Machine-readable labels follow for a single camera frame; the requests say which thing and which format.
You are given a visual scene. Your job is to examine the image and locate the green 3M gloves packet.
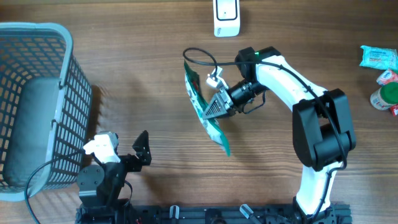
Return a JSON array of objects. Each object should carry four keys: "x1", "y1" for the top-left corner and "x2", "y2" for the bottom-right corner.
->
[{"x1": 184, "y1": 61, "x2": 231, "y2": 157}]

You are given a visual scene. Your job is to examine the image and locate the green lid jar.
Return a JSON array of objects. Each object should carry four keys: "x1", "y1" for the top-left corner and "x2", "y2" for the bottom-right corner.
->
[{"x1": 370, "y1": 82, "x2": 398, "y2": 110}]

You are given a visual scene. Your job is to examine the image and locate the teal snack packet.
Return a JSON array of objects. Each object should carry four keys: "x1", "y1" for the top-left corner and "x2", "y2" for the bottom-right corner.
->
[{"x1": 359, "y1": 45, "x2": 397, "y2": 70}]

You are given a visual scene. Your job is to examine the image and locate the red white small packet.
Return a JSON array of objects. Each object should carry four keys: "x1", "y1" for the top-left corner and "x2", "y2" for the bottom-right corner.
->
[{"x1": 376, "y1": 69, "x2": 398, "y2": 86}]

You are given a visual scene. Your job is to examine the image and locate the red stick sachet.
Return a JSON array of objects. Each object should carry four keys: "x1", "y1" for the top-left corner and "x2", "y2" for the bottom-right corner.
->
[{"x1": 389, "y1": 105, "x2": 398, "y2": 116}]

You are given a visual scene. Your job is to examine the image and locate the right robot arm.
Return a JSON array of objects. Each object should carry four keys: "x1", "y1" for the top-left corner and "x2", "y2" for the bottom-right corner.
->
[{"x1": 191, "y1": 47, "x2": 356, "y2": 223}]

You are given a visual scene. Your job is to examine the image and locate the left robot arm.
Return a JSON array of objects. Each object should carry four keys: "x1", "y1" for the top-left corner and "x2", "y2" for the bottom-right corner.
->
[{"x1": 75, "y1": 131, "x2": 152, "y2": 223}]

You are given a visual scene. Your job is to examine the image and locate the white barcode scanner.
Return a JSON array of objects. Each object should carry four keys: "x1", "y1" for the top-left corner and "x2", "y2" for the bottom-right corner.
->
[{"x1": 213, "y1": 0, "x2": 241, "y2": 37}]

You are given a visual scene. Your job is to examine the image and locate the grey plastic mesh basket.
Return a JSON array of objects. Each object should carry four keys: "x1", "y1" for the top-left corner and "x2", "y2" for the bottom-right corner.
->
[{"x1": 1, "y1": 22, "x2": 93, "y2": 202}]

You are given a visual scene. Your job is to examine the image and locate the black right camera cable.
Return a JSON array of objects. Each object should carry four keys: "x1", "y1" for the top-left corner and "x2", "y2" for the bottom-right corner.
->
[{"x1": 182, "y1": 47, "x2": 348, "y2": 218}]

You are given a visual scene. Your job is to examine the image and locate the black camera cable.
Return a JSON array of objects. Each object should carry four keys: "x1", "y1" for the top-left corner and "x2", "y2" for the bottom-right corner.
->
[
  {"x1": 24, "y1": 149, "x2": 86, "y2": 224},
  {"x1": 182, "y1": 47, "x2": 348, "y2": 218}
]

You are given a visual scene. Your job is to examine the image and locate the black left camera cable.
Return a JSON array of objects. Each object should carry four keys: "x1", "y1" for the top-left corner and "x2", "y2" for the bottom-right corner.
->
[{"x1": 24, "y1": 149, "x2": 86, "y2": 224}]

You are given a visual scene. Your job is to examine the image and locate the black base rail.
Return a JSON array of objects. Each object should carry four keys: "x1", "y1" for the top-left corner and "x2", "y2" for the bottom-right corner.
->
[{"x1": 75, "y1": 204, "x2": 353, "y2": 224}]

